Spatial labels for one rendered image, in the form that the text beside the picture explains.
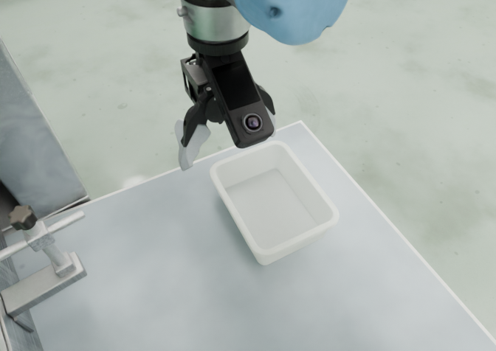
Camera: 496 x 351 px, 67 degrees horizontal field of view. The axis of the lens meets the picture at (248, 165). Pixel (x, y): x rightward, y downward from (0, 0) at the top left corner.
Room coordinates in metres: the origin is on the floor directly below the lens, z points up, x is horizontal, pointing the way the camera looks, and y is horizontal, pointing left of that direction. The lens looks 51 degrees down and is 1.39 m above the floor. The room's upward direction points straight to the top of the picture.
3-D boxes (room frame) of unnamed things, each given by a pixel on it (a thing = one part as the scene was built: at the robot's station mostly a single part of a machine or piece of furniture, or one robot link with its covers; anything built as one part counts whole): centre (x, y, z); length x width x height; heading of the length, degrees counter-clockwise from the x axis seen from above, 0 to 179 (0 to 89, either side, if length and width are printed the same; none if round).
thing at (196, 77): (0.40, 0.04, 1.10); 0.09 x 0.08 x 0.12; 27
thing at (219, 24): (0.39, 0.04, 1.18); 0.08 x 0.08 x 0.05
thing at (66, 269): (0.23, 0.29, 0.90); 0.17 x 0.05 x 0.22; 126
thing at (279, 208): (0.41, -0.04, 0.78); 0.22 x 0.17 x 0.09; 27
